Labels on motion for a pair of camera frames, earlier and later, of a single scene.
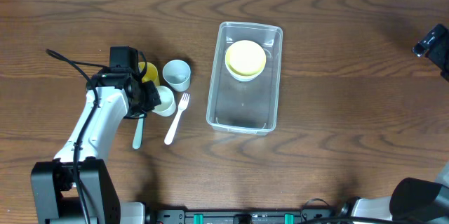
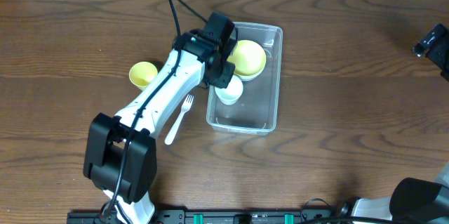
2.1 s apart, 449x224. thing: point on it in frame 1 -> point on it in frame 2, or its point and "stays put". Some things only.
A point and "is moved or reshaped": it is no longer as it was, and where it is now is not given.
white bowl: x=240 y=77 stays put
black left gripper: x=153 y=99 -> x=229 y=71
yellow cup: x=151 y=72 stays put
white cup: x=168 y=106 is moved or reshaped
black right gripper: x=431 y=43 stays put
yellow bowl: x=245 y=57 stays put
